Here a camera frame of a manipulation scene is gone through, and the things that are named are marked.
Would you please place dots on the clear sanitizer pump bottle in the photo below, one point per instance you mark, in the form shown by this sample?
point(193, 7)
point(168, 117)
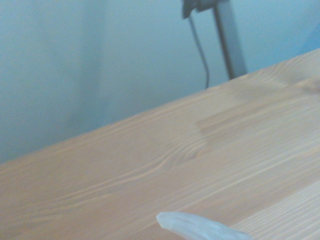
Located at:
point(200, 226)

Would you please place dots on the grey camera stand pole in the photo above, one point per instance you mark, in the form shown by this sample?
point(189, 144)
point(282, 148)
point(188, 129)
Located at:
point(228, 40)

